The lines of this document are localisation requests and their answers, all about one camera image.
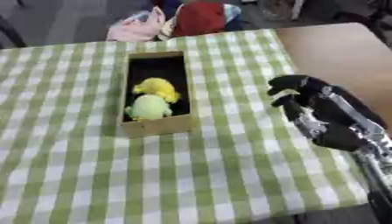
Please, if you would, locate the pink bag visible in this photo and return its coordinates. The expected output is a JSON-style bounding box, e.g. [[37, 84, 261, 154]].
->
[[105, 6, 167, 43]]

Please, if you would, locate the yellow soft toy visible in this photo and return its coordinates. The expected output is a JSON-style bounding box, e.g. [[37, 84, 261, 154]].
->
[[131, 77, 183, 104]]

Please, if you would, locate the red bag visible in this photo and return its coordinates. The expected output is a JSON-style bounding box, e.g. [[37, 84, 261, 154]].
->
[[157, 2, 244, 41]]

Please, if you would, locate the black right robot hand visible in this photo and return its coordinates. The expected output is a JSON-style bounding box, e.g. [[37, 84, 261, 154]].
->
[[266, 74, 389, 152]]

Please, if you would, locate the light green soft toy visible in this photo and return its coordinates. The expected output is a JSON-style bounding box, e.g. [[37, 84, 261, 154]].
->
[[123, 94, 175, 122]]

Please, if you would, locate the tan cardboard box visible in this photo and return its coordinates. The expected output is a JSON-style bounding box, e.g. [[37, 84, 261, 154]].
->
[[117, 51, 198, 138]]

